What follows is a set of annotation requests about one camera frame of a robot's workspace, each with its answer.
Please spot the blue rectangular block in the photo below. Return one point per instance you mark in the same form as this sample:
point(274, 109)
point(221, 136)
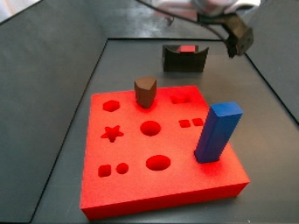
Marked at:
point(221, 123)

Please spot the black curved holder stand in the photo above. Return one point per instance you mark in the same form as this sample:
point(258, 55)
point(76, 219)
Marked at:
point(182, 61)

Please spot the red double-square object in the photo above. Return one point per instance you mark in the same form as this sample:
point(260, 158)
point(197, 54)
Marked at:
point(188, 49)

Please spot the red shape-sorting board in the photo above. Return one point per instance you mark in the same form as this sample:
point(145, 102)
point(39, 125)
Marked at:
point(140, 163)

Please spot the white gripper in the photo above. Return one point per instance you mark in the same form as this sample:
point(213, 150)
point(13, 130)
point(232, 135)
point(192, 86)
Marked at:
point(210, 8)

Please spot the brown rounded peg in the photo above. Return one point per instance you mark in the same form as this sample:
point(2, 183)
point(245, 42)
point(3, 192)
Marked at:
point(146, 91)

